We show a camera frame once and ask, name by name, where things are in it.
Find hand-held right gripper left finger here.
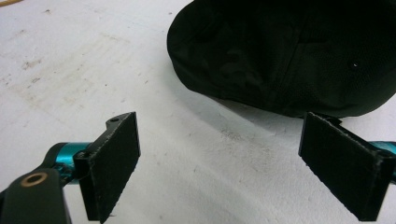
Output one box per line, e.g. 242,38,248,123
43,111,142,224

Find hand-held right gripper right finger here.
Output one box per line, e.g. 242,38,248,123
298,111,396,222

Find black cap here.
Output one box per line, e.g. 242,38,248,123
166,0,396,119

